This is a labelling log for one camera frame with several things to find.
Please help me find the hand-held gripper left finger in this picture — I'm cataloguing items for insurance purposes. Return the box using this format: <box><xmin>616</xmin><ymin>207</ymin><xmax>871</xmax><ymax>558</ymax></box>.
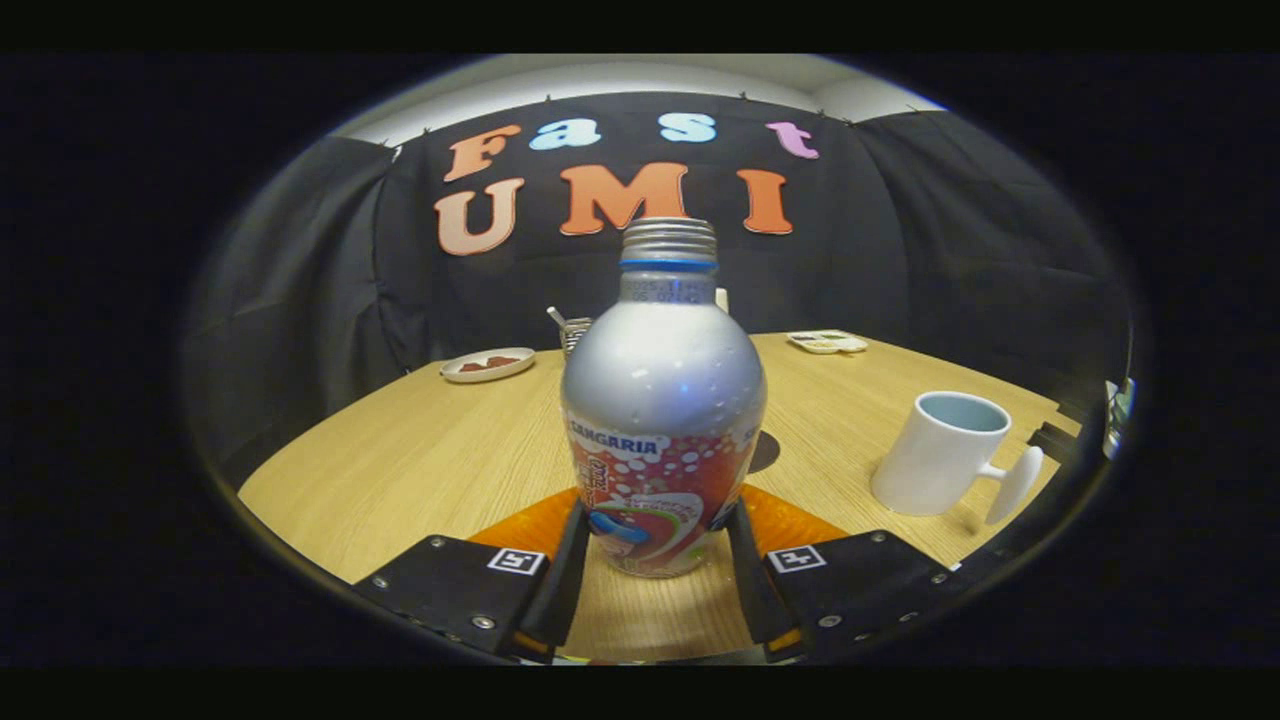
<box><xmin>350</xmin><ymin>487</ymin><xmax>592</xmax><ymax>661</ymax></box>

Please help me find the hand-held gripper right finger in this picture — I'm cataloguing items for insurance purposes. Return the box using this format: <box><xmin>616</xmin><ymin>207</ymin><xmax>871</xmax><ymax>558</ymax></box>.
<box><xmin>725</xmin><ymin>484</ymin><xmax>963</xmax><ymax>663</ymax></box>

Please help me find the white cup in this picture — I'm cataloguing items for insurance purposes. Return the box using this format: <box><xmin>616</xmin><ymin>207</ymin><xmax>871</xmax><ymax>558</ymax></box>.
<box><xmin>871</xmin><ymin>391</ymin><xmax>1044</xmax><ymax>527</ymax></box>

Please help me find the silver juice bottle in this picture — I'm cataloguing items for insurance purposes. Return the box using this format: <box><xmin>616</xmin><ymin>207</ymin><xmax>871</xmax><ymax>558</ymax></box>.
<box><xmin>560</xmin><ymin>217</ymin><xmax>769</xmax><ymax>579</ymax></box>

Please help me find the wooden table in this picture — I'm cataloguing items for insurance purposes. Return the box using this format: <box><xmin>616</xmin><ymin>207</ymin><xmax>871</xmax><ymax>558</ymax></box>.
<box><xmin>238</xmin><ymin>332</ymin><xmax>1086</xmax><ymax>663</ymax></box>

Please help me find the white plate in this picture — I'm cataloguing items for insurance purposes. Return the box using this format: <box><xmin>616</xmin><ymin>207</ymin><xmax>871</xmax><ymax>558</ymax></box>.
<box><xmin>440</xmin><ymin>347</ymin><xmax>536</xmax><ymax>384</ymax></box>

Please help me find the white compartment tray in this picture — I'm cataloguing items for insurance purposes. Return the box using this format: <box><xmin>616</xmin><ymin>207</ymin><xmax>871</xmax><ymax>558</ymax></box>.
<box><xmin>786</xmin><ymin>330</ymin><xmax>869</xmax><ymax>356</ymax></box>

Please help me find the small black block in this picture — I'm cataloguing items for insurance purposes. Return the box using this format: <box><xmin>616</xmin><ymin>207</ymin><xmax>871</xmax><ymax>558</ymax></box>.
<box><xmin>1030</xmin><ymin>422</ymin><xmax>1077</xmax><ymax>463</ymax></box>

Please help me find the white and blue device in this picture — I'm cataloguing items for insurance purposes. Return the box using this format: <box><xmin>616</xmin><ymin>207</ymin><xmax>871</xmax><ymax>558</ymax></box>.
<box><xmin>1103</xmin><ymin>378</ymin><xmax>1136</xmax><ymax>461</ymax></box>

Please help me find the metal wire basket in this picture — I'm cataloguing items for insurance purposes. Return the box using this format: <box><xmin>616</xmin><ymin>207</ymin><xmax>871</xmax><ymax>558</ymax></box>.
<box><xmin>547</xmin><ymin>306</ymin><xmax>594</xmax><ymax>356</ymax></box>

